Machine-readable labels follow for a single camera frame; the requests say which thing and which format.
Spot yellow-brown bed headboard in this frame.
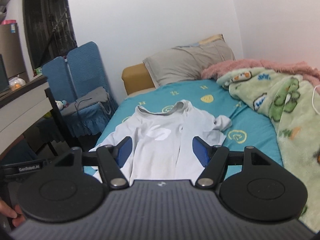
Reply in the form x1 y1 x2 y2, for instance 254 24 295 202
121 63 155 95

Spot white desk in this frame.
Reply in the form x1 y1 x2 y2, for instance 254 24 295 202
1 75 53 154

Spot small plush toy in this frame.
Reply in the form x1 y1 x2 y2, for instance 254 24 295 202
55 100 68 111

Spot teal patterned bed sheet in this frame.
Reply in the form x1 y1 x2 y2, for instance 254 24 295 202
97 80 282 163

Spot white long-sleeve shirt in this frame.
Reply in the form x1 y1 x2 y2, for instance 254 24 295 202
97 100 232 184

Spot grey bag on chair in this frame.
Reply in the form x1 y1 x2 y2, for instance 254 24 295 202
60 87 110 116

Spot blue folding chair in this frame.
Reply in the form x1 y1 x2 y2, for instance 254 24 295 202
42 41 118 138

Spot yellow pillow behind grey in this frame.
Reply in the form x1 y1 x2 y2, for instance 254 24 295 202
191 34 224 46

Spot green cartoon fleece blanket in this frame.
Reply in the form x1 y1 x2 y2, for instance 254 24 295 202
217 67 319 231

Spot white charging cable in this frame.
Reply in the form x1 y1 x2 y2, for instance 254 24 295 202
311 84 320 117

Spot pink fluffy blanket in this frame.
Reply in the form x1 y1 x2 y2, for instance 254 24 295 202
201 59 319 87

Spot dark window with grille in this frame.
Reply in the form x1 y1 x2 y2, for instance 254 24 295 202
22 0 77 69

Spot person's left hand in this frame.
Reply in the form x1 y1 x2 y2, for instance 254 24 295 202
0 199 25 227

